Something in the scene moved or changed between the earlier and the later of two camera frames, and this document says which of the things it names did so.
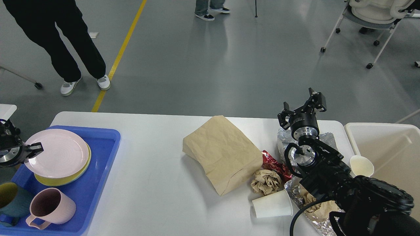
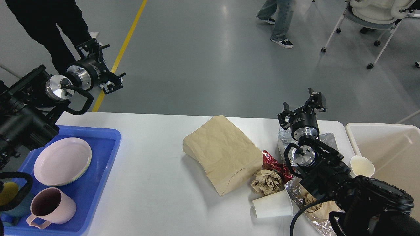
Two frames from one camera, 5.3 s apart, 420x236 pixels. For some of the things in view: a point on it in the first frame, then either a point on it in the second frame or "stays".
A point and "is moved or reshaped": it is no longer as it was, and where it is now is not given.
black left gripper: [12, 156] to [90, 71]
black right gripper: [303, 122] stays
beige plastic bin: [394, 150] stays
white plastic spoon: [360, 165] stays
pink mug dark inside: [51, 204] stays
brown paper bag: [228, 158] stays
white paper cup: [277, 205] stays
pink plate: [65, 153] is moved or reshaped
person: [201, 7] to [280, 12]
